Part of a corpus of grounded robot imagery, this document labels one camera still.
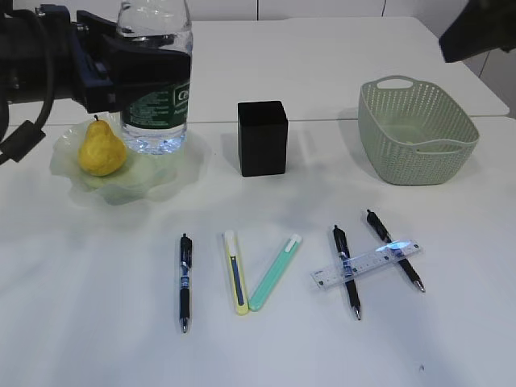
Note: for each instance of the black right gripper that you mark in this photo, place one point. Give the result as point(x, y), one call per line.
point(480, 27)

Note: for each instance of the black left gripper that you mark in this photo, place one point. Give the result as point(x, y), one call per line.
point(99, 72)

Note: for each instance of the clear plastic water bottle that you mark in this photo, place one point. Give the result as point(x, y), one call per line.
point(156, 123)

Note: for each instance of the yellow pear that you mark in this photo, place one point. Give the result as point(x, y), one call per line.
point(102, 152)

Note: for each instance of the yellow utility knife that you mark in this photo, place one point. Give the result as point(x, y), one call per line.
point(238, 287)

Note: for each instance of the mint green utility knife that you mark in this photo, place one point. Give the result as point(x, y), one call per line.
point(274, 273)

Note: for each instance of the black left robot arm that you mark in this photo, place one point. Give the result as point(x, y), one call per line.
point(24, 47)

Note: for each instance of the green plastic woven basket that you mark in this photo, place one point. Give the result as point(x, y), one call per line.
point(444, 136)

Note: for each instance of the green wavy glass plate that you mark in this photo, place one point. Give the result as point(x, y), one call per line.
point(155, 178)

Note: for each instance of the black square pen holder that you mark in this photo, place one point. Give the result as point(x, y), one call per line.
point(262, 138)

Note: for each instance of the black pen left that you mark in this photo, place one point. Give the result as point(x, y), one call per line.
point(186, 249)

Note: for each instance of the black pen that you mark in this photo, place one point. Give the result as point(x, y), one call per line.
point(376, 224)
point(344, 255)
point(186, 249)

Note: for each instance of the black pen right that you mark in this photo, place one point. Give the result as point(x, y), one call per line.
point(376, 224)

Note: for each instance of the clear plastic ruler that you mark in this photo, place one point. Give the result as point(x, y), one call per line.
point(376, 259)

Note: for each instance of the black pen middle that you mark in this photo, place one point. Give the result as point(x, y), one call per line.
point(344, 255)

